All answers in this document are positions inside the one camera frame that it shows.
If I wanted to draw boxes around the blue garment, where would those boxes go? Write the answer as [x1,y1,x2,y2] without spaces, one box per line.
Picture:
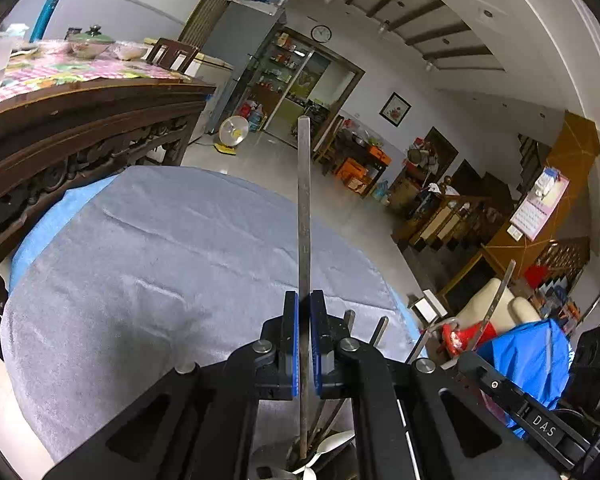
[480,317,576,441]

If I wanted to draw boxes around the wall calendar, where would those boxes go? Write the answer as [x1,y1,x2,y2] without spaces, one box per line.
[509,166,571,241]

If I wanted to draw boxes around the framed picture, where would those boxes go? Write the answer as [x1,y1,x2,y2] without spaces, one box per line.
[378,92,412,128]

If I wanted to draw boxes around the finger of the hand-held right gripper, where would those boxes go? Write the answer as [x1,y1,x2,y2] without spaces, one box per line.
[452,350,598,468]

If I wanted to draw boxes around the glass bowl with lid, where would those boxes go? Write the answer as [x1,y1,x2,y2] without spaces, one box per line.
[69,24,117,59]

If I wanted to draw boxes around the white floor fan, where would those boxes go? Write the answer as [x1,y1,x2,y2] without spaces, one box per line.
[215,115,249,157]

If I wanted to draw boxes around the grey cloth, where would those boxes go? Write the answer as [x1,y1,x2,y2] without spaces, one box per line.
[0,165,406,466]

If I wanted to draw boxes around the red item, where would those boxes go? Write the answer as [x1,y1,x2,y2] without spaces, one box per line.
[440,321,497,361]

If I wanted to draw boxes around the wooden stair railing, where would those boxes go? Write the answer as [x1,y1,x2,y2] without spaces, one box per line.
[392,180,512,261]

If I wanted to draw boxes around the wooden chair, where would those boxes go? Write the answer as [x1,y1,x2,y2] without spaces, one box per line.
[147,37,199,75]

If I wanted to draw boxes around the carved wooden table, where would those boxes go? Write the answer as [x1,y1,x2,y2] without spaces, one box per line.
[0,77,217,361]

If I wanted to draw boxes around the grey refrigerator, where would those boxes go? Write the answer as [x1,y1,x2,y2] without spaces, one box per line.
[202,0,287,136]

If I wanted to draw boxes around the beige seat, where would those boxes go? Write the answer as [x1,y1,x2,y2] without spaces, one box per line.
[452,277,543,341]

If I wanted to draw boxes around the glass door shelf cabinet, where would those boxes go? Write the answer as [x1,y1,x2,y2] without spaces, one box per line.
[250,30,332,147]

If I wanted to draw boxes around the orange crate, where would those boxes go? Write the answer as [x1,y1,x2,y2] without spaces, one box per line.
[336,157,377,187]

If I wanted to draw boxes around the small glass bowl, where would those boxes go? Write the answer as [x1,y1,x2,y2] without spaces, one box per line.
[112,42,149,62]

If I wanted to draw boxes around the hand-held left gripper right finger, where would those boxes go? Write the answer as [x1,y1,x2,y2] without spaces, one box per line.
[309,290,563,480]

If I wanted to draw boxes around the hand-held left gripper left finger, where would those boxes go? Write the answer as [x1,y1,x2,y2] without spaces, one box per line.
[42,290,301,480]

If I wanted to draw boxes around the checked tablecloth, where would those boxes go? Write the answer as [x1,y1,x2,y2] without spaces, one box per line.
[0,40,191,111]

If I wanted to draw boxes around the light blue cloth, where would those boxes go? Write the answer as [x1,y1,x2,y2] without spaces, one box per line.
[7,172,121,296]

